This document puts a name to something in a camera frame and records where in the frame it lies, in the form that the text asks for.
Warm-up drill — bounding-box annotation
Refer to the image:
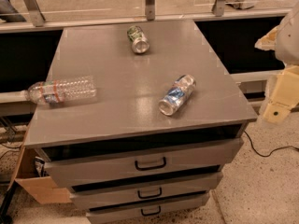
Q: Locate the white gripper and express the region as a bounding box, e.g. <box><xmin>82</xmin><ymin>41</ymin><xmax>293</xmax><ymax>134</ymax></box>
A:
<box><xmin>254</xmin><ymin>3</ymin><xmax>299</xmax><ymax>124</ymax></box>

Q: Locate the green soda can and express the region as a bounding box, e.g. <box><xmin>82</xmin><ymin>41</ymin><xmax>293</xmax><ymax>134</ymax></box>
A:
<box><xmin>127</xmin><ymin>25</ymin><xmax>150</xmax><ymax>54</ymax></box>

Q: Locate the blue silver crushed can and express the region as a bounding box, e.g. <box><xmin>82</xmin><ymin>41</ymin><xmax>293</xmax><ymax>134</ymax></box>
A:
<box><xmin>158</xmin><ymin>75</ymin><xmax>196</xmax><ymax>116</ymax></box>

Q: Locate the middle grey drawer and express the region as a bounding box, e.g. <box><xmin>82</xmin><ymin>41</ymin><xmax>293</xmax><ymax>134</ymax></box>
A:
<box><xmin>70</xmin><ymin>172</ymin><xmax>223</xmax><ymax>210</ymax></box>

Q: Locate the grey drawer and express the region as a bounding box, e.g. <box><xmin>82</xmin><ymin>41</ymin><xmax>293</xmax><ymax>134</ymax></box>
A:
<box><xmin>45</xmin><ymin>138</ymin><xmax>243</xmax><ymax>187</ymax></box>
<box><xmin>86</xmin><ymin>191</ymin><xmax>209</xmax><ymax>224</ymax></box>
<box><xmin>70</xmin><ymin>172</ymin><xmax>223</xmax><ymax>210</ymax></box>

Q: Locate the grey drawer cabinet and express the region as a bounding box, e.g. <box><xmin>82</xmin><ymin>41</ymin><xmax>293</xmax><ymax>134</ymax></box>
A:
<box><xmin>23</xmin><ymin>19</ymin><xmax>259</xmax><ymax>224</ymax></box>

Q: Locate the bottom grey drawer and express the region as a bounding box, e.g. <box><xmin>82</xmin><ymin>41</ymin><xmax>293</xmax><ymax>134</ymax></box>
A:
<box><xmin>86</xmin><ymin>191</ymin><xmax>209</xmax><ymax>224</ymax></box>

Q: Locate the top grey drawer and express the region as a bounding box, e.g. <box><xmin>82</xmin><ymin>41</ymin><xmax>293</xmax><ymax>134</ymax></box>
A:
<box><xmin>45</xmin><ymin>138</ymin><xmax>243</xmax><ymax>187</ymax></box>

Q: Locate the clear plastic water bottle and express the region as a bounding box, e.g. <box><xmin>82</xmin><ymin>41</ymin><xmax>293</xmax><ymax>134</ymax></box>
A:
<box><xmin>23</xmin><ymin>76</ymin><xmax>97</xmax><ymax>105</ymax></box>

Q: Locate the cardboard box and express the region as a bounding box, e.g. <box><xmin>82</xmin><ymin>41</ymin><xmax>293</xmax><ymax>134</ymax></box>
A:
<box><xmin>8</xmin><ymin>126</ymin><xmax>73</xmax><ymax>205</ymax></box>

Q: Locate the black floor cable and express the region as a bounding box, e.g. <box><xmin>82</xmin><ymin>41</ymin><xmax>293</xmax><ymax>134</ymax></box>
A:
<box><xmin>243</xmin><ymin>130</ymin><xmax>299</xmax><ymax>158</ymax></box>

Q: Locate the right metal railing post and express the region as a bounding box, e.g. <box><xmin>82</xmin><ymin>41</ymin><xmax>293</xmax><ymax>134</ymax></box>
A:
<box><xmin>212</xmin><ymin>0</ymin><xmax>226</xmax><ymax>17</ymax></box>

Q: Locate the metal railing post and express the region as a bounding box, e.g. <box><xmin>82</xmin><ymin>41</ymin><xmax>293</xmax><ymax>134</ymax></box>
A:
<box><xmin>23</xmin><ymin>0</ymin><xmax>45</xmax><ymax>27</ymax></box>
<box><xmin>212</xmin><ymin>0</ymin><xmax>226</xmax><ymax>17</ymax></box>
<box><xmin>145</xmin><ymin>0</ymin><xmax>155</xmax><ymax>21</ymax></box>

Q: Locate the middle metal railing post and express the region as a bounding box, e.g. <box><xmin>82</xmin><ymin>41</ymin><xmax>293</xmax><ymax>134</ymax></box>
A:
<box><xmin>145</xmin><ymin>0</ymin><xmax>155</xmax><ymax>21</ymax></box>

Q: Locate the left metal railing post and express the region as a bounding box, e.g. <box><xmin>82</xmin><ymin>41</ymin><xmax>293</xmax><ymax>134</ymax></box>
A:
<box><xmin>23</xmin><ymin>0</ymin><xmax>45</xmax><ymax>27</ymax></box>

